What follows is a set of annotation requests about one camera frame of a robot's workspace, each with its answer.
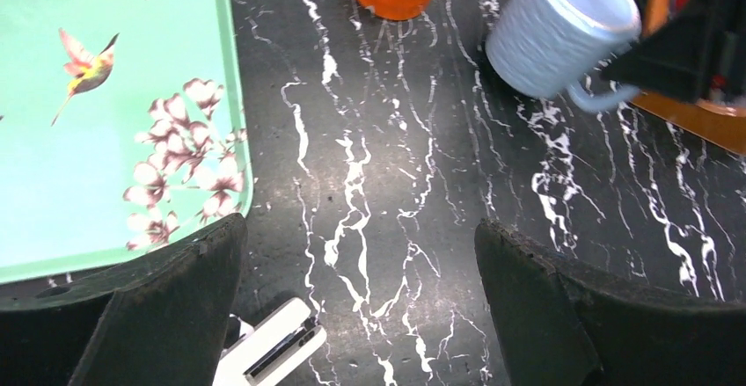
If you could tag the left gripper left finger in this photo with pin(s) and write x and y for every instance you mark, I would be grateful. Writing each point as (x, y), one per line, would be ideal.
(160, 319)

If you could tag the orange wooden dish rack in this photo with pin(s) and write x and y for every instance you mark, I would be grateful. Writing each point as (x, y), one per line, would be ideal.
(722, 126)

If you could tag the white black small device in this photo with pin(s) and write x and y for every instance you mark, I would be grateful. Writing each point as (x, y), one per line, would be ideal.
(265, 354)

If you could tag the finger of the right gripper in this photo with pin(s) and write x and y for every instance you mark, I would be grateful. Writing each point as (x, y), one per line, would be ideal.
(690, 57)

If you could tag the light blue upside-down mug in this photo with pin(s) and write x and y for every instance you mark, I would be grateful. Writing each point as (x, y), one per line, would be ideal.
(541, 48)

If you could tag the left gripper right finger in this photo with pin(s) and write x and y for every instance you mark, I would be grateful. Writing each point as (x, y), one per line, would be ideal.
(561, 321)

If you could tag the green floral serving tray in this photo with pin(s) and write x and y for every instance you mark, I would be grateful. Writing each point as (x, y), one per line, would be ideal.
(122, 130)

